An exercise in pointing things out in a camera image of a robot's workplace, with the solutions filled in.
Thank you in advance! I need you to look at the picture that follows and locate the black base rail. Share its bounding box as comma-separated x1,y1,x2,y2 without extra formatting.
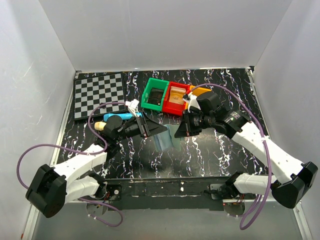
101,176,255,211

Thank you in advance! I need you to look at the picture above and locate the blue plastic crayon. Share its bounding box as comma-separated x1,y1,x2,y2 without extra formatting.
103,113,133,123

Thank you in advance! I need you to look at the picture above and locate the green card holder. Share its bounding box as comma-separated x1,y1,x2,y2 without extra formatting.
152,124,185,152

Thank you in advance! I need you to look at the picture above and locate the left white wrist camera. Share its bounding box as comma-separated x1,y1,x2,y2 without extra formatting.
125,99,141,117

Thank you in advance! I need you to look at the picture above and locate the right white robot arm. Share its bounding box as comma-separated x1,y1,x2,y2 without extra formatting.
174,91,318,209

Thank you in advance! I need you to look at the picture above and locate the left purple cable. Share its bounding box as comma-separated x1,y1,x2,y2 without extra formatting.
16,101,124,228

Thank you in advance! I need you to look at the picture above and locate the checkered chessboard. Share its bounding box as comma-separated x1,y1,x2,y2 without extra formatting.
73,72,126,121

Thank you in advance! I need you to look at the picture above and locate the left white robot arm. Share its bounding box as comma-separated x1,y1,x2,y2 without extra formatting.
25,114,167,218

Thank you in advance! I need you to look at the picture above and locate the yellow plastic bin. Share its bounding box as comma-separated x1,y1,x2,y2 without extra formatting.
187,85,212,97

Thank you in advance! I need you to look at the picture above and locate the orange card in red bin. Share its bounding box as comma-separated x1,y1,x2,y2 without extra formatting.
169,86,186,105

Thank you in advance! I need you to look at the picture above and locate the black card in green bin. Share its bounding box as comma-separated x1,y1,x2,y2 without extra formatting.
147,87,164,106

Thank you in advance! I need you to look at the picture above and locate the cream plastic crayon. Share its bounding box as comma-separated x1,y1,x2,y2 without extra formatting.
94,121,106,131

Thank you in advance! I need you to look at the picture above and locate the red plastic bin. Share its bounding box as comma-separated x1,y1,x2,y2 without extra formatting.
162,81,190,116

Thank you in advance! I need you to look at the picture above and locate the green plastic bin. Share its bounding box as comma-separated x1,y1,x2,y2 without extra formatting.
141,77,170,112

